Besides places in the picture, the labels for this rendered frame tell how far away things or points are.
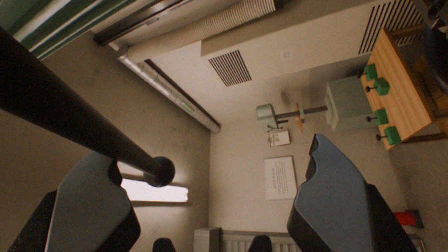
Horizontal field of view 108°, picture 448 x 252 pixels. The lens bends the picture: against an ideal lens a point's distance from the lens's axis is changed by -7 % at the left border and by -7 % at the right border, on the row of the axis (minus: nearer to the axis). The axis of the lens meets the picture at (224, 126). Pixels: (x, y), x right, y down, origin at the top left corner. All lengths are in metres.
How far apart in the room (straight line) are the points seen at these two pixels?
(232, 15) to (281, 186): 2.34
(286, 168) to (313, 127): 0.78
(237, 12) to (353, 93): 1.50
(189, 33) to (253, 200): 2.43
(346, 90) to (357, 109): 0.25
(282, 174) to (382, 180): 1.26
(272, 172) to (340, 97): 1.45
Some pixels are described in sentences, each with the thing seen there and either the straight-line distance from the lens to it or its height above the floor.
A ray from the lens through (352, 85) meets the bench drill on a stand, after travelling 2.39.
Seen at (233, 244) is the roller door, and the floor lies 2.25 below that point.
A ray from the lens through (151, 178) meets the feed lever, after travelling 0.20.
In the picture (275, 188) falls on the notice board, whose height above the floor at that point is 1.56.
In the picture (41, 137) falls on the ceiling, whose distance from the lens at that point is 1.65.
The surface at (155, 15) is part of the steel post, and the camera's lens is 1.68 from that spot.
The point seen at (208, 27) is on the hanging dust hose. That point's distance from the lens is 1.58.
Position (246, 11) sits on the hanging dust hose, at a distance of 1.50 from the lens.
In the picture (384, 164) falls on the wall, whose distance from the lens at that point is 3.13.
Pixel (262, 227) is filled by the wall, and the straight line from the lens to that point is 3.00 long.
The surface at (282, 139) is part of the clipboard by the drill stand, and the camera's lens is 3.04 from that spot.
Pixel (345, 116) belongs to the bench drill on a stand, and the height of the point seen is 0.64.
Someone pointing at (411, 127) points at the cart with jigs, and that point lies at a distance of 1.44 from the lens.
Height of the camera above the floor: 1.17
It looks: 21 degrees up
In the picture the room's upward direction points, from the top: 100 degrees counter-clockwise
